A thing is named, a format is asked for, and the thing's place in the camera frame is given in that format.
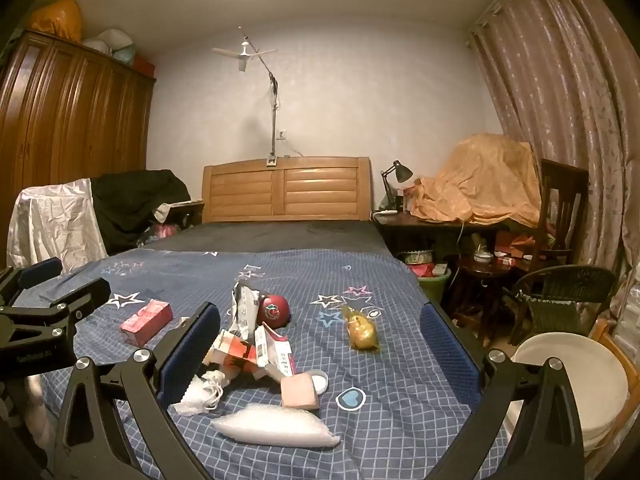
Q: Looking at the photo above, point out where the dark bedside table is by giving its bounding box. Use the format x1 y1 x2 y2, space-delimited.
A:
167 201 205 233

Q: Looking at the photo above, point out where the red round package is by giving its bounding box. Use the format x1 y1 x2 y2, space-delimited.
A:
256 294 292 330

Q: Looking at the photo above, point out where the wooden bed headboard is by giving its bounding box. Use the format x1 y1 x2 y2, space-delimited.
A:
201 156 375 223

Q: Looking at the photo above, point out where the dark round side table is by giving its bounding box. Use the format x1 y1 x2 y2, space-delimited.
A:
452 255 516 336

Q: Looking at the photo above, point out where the pink box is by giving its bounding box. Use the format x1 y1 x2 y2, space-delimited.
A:
120 299 174 347

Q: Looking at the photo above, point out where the white ceiling fan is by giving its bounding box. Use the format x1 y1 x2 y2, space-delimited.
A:
211 40 277 73

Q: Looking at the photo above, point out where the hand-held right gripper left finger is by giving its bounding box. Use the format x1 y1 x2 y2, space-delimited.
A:
52 301 222 480

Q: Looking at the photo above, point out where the black clothing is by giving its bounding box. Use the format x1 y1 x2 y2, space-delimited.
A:
92 169 192 256

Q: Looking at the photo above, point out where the dark wooden chair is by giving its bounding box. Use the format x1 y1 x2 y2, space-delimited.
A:
530 158 591 276

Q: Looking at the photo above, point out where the orange and white carton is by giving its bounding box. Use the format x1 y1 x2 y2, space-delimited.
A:
204 322 297 383

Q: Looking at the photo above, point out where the orange plastic bag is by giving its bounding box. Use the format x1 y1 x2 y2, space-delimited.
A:
27 0 83 43

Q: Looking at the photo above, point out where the dark wicker chair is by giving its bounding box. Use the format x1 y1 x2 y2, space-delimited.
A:
505 265 618 346

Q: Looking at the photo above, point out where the green plastic bin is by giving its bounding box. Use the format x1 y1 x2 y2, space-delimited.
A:
412 262 453 306

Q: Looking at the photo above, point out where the orange cloth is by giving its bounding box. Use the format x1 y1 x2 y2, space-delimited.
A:
405 132 543 226

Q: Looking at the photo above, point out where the clear bubble wrap bag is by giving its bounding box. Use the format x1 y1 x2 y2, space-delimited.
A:
210 404 342 448

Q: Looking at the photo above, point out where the dark wooden desk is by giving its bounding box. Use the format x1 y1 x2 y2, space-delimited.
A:
372 210 501 261

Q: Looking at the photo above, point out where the white face mask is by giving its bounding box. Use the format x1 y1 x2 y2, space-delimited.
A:
170 370 231 417

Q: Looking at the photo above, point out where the black desk lamp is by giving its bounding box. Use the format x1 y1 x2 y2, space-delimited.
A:
380 160 414 211

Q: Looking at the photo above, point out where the white plastic bag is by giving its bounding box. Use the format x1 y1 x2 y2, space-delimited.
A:
82 29 133 57

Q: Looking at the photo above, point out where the crumpled white wrapper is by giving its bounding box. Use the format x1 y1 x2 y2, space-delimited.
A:
231 281 263 342

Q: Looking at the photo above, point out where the person's left hand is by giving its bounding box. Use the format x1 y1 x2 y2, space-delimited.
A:
22 375 55 441

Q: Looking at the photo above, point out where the white satin cloth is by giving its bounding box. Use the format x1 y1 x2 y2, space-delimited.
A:
6 178 108 268

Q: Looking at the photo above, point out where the yellow snack bag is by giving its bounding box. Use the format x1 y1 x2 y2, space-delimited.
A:
341 305 381 352

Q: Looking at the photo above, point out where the blue checked star blanket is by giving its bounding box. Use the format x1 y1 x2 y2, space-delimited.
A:
25 247 506 480

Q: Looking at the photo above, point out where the brown wooden wardrobe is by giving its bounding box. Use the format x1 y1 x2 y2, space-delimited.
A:
0 30 157 261

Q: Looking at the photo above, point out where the patterned beige curtain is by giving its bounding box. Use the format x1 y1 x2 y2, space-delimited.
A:
467 0 640 321

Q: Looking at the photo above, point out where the pink sponge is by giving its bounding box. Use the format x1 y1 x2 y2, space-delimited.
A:
280 372 321 412

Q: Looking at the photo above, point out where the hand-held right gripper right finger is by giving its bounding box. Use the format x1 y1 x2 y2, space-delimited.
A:
420 302 586 480

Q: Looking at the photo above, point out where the metal phone stand pole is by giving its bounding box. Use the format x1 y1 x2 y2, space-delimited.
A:
239 26 281 168

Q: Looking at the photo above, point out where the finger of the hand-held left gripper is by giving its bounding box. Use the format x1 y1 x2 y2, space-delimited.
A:
47 277 112 336
0 257 63 306

